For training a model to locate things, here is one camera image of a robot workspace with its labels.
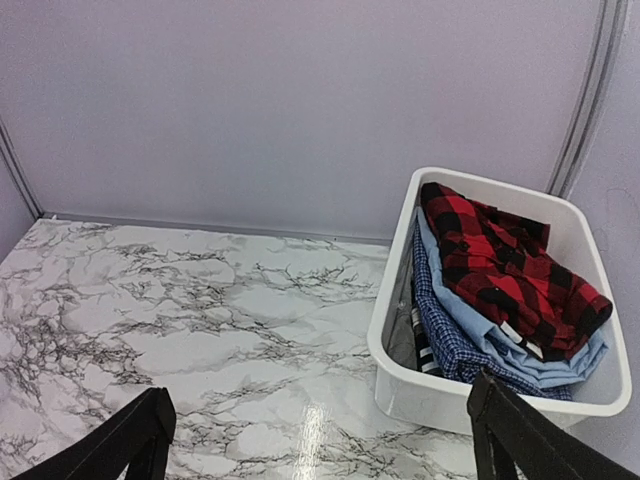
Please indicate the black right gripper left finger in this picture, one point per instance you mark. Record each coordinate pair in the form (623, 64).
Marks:
(134, 442)

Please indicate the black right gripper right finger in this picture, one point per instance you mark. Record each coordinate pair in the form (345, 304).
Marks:
(510, 437)

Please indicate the red black plaid shirt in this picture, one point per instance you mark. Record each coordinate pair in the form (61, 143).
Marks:
(496, 262)

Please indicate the white plastic laundry bin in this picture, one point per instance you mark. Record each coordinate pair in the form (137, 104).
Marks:
(403, 393)

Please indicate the light blue shirt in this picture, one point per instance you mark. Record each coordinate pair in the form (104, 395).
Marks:
(505, 345)

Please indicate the blue white checked shirt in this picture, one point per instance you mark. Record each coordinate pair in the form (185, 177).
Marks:
(456, 356)

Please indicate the grey shirt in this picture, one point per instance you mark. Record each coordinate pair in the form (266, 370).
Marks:
(401, 347)

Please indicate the right aluminium corner post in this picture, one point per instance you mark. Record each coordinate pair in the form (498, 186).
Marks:
(608, 34)

